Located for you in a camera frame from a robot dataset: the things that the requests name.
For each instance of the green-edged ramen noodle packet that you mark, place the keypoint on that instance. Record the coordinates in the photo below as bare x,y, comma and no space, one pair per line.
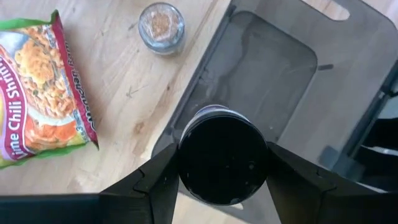
40,93

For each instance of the black aluminium table frame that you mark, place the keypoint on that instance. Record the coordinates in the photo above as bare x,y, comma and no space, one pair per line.
385,133

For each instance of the grey translucent plastic tray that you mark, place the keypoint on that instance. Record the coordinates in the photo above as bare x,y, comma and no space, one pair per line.
280,77

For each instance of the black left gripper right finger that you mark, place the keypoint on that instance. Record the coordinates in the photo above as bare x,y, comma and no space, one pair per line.
311,202

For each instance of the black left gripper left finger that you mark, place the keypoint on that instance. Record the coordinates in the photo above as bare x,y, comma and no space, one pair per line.
140,202

